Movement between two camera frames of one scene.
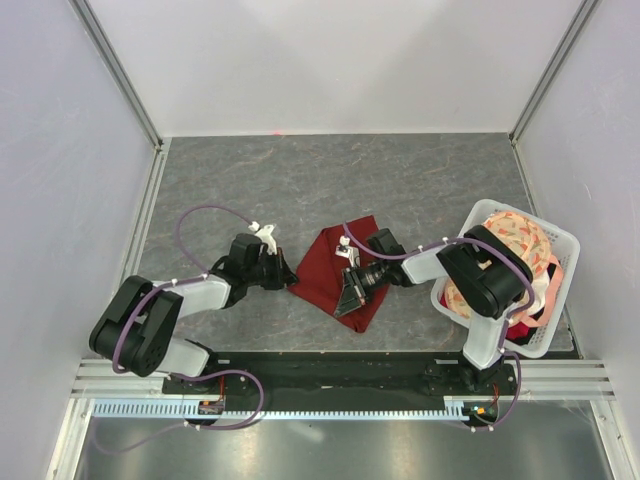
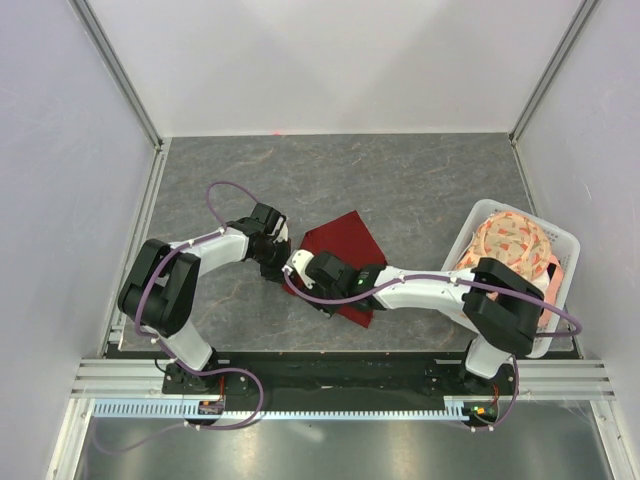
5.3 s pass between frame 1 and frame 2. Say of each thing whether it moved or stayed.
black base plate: stayed
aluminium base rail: stayed
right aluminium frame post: stayed
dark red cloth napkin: moved
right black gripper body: moved
